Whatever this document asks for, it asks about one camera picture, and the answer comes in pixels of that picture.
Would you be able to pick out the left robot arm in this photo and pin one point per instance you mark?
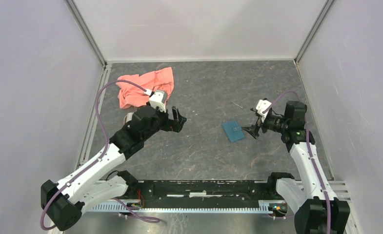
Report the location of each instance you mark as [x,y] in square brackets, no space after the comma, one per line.
[65,201]

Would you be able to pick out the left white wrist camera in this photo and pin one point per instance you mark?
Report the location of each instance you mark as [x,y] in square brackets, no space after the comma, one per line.
[158,99]

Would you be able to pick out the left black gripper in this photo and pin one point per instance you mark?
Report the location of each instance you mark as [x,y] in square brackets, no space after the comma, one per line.
[175,124]

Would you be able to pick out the blue card holder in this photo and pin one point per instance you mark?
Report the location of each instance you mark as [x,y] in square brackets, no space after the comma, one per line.
[233,131]

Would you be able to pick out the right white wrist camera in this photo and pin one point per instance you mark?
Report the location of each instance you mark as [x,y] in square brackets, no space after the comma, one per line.
[263,107]

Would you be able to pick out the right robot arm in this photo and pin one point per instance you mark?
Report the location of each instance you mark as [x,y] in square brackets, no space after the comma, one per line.
[316,207]

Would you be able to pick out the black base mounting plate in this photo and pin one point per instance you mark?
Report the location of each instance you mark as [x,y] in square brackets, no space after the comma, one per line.
[200,193]

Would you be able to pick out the aluminium frame rail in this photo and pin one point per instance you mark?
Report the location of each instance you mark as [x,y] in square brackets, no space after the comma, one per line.
[275,210]

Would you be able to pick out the gold oval tray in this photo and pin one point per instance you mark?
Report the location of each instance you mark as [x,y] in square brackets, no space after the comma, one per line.
[128,118]

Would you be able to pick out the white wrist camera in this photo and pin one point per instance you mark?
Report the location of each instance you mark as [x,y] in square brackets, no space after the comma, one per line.
[158,99]
[263,107]

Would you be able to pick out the pink crumpled cloth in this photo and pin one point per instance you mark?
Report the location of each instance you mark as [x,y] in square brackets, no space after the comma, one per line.
[131,96]

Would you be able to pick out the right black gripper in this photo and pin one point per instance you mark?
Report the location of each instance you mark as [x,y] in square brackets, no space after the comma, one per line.
[253,129]

